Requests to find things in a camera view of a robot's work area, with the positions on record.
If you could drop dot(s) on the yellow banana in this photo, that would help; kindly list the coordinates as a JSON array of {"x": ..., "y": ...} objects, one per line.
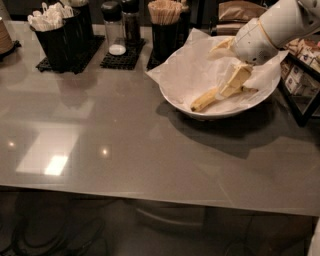
[{"x": 214, "y": 95}]

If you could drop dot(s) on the black cup behind cutlery cup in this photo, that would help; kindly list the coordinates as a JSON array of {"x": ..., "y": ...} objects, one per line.
[{"x": 78, "y": 28}]

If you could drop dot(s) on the white bowl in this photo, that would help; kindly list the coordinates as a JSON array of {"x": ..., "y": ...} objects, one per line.
[{"x": 213, "y": 113}]

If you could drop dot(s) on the black cup with white cutlery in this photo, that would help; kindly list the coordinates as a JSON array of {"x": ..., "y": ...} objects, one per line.
[{"x": 48, "y": 25}]

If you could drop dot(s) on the salt shaker black lid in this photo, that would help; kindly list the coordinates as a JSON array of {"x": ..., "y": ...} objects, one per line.
[{"x": 112, "y": 16}]

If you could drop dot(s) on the black mat under stirrer cup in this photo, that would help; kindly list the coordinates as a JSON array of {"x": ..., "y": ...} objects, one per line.
[{"x": 152, "y": 62}]

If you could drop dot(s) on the white paper liner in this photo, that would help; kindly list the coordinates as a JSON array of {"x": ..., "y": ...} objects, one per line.
[{"x": 193, "y": 70}]

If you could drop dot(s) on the stack of brown cups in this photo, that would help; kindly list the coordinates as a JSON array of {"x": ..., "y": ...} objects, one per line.
[{"x": 6, "y": 43}]

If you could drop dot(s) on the black mat under cutlery cups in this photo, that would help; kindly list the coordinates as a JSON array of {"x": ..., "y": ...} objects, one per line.
[{"x": 61, "y": 60}]

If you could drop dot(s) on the black mat under shakers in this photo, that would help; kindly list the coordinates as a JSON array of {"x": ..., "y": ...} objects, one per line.
[{"x": 127, "y": 61}]

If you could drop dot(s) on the pepper shaker black lid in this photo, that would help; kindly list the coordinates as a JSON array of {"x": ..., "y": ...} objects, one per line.
[{"x": 131, "y": 20}]

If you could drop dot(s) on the black cup with wooden stirrers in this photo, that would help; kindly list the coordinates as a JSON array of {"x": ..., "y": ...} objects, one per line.
[{"x": 165, "y": 16}]

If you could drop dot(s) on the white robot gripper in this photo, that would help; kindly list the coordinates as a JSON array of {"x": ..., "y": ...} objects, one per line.
[{"x": 252, "y": 42}]

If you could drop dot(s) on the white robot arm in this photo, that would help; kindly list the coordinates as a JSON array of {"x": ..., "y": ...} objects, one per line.
[{"x": 293, "y": 19}]

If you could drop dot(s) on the black rack with packets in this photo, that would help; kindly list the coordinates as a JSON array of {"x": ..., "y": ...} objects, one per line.
[{"x": 300, "y": 79}]

